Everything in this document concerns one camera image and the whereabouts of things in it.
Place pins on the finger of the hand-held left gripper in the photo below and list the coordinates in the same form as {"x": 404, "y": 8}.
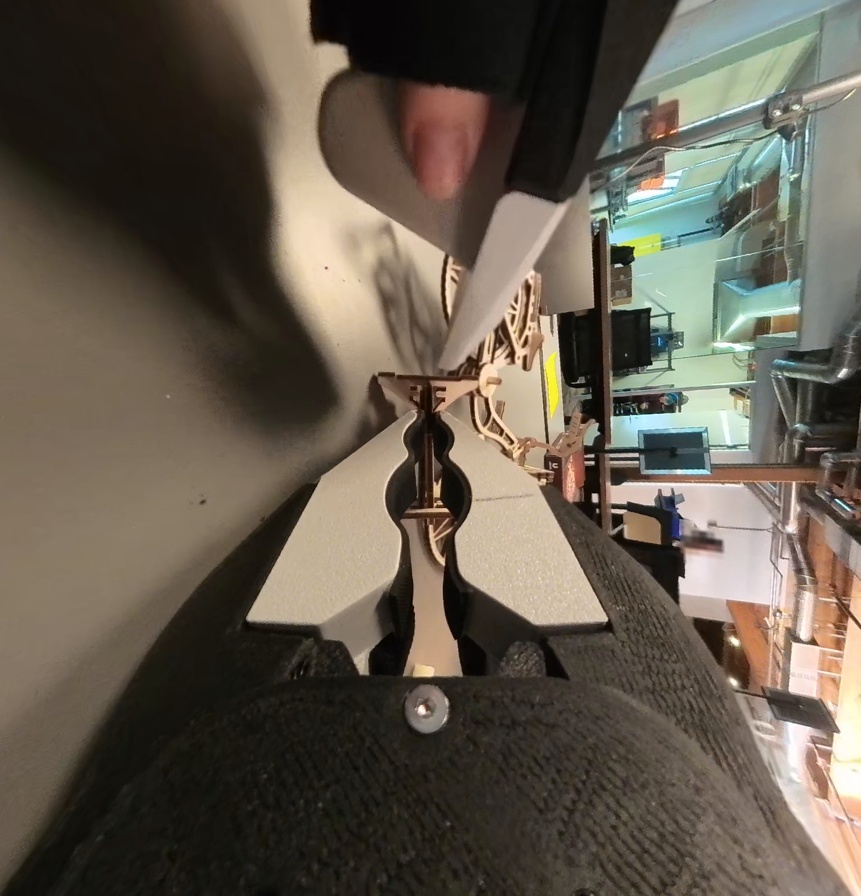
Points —
{"x": 514, "y": 259}

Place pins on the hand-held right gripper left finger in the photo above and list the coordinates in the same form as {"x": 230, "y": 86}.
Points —
{"x": 325, "y": 560}

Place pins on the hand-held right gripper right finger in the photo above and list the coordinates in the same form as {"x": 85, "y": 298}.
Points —
{"x": 528, "y": 560}

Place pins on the small wooden kickstand part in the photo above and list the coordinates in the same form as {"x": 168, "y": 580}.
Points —
{"x": 427, "y": 395}

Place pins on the wooden bicycle model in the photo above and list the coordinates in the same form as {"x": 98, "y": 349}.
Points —
{"x": 525, "y": 343}

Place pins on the person's left hand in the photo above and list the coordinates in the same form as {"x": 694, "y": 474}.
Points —
{"x": 441, "y": 147}

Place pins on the brown puzzle box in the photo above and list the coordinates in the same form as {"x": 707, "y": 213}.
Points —
{"x": 574, "y": 476}

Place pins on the yellow sticky note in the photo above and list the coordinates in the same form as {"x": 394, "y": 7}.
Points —
{"x": 551, "y": 385}

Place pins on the black office chair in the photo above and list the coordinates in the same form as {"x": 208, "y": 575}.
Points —
{"x": 637, "y": 339}

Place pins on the blue object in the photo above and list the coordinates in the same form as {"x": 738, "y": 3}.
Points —
{"x": 675, "y": 518}

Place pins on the framed monitor screen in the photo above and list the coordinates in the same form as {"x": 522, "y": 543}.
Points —
{"x": 675, "y": 453}

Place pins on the metal ventilation ducts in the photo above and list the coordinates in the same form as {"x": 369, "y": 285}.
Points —
{"x": 822, "y": 378}

